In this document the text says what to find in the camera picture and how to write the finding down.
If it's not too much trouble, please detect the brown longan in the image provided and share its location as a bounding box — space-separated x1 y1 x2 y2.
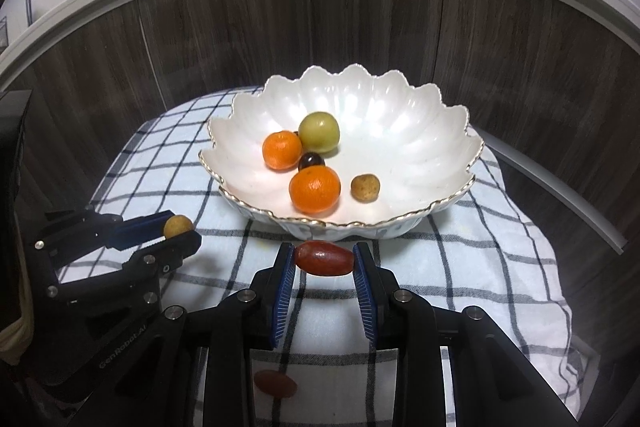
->
164 215 195 240
350 174 381 202

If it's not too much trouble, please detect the red jujube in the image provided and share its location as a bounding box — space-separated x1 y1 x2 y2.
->
294 241 356 278
253 369 299 398

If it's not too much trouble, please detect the blue checked white cloth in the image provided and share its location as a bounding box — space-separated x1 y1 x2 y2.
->
55 86 586 427

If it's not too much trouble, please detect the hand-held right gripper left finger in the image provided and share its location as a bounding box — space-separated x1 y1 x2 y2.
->
112 243 296 427

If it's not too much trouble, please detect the green round plum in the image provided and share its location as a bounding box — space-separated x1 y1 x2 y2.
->
298 111 341 154

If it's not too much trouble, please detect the dark wood-grain cabinet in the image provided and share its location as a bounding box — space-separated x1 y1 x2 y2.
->
0 0 640 308

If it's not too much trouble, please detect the white trim strip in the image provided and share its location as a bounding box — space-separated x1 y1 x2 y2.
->
487 139 628 255

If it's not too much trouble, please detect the white scalloped bowl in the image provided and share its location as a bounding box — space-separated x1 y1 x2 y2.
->
198 63 485 242

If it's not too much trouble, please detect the orange tangerine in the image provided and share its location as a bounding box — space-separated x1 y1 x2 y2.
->
262 131 304 172
289 167 342 215

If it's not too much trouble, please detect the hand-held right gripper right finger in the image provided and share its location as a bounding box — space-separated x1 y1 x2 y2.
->
352 242 576 427

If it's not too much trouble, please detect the beige cloth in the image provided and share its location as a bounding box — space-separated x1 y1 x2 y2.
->
0 302 33 365

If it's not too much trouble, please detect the dark purple grape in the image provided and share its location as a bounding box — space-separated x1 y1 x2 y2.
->
298 152 326 172

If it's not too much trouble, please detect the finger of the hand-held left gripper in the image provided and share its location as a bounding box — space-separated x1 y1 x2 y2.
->
44 231 202 319
34 208 170 269

